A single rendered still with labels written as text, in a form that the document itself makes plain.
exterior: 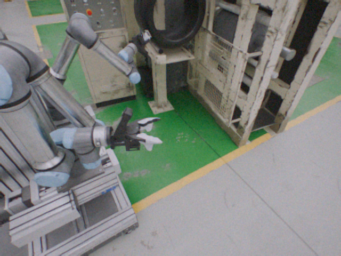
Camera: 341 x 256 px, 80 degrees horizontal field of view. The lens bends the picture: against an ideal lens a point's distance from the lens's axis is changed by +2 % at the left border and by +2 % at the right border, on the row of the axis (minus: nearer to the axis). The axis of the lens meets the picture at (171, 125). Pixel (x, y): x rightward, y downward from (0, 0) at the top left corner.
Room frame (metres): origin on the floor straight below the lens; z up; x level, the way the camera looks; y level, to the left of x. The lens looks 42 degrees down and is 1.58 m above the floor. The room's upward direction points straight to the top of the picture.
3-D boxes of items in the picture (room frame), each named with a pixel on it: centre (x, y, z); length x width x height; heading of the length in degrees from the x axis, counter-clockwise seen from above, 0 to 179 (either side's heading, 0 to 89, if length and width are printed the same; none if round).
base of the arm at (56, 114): (1.06, 0.75, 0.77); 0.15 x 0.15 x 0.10
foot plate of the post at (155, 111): (2.11, 0.14, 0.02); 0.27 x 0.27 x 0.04; 22
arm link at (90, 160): (0.54, 0.33, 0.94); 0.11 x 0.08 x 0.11; 5
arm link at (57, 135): (0.63, 0.49, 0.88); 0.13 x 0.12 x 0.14; 5
